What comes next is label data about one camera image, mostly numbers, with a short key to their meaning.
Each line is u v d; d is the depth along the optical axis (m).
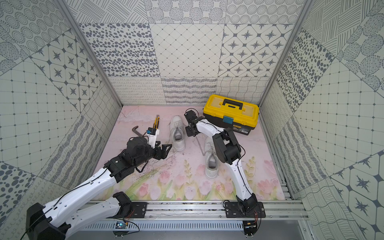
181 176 0.86
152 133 0.65
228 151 0.60
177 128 0.95
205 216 0.73
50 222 0.39
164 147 0.68
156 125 1.07
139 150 0.57
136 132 1.04
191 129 0.90
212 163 0.86
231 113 0.95
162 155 0.67
